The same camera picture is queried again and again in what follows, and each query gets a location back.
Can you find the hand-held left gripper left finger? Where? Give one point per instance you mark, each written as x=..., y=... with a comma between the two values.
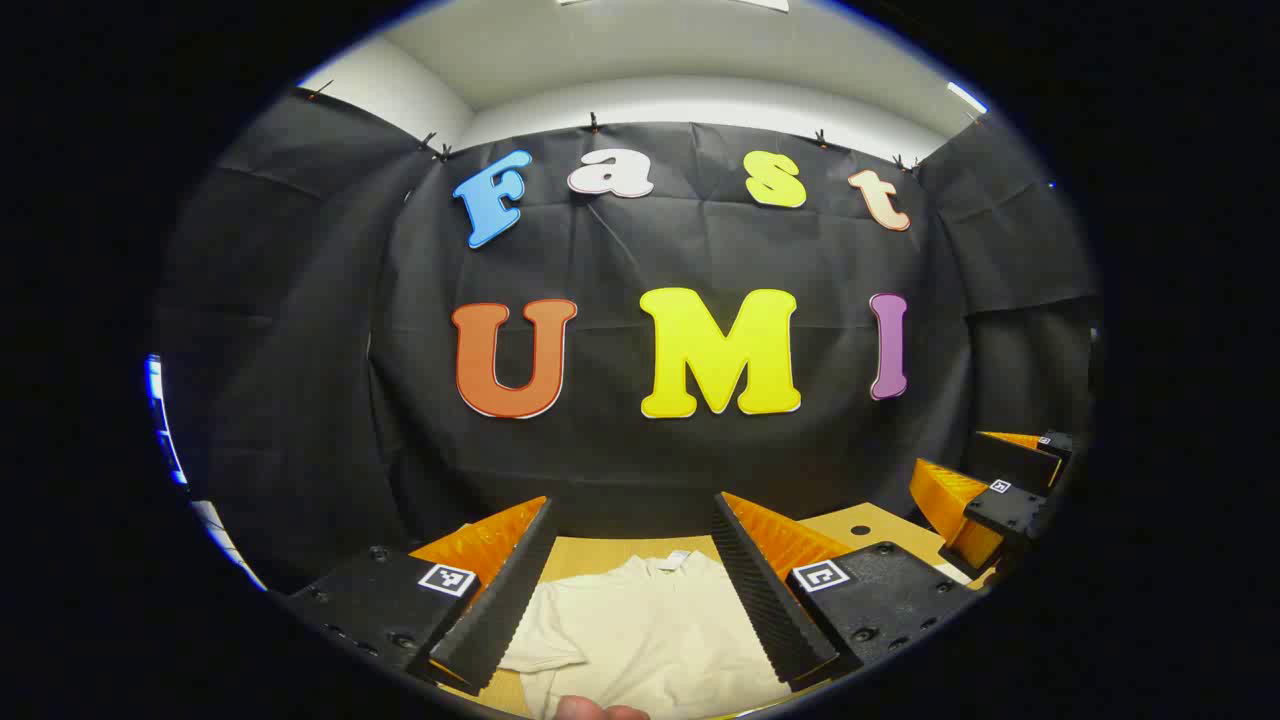
x=505, y=590

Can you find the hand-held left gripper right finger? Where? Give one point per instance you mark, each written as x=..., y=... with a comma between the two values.
x=765, y=590

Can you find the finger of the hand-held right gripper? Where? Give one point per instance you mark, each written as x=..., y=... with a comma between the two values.
x=1005, y=512
x=1010, y=460

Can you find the cream white sweatshirt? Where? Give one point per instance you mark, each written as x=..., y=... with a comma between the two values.
x=650, y=640

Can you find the white side desk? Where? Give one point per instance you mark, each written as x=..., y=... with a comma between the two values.
x=225, y=545

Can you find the black backdrop cloth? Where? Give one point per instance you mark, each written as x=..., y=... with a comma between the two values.
x=620, y=250

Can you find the computer monitor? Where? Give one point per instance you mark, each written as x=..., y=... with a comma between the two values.
x=160, y=420

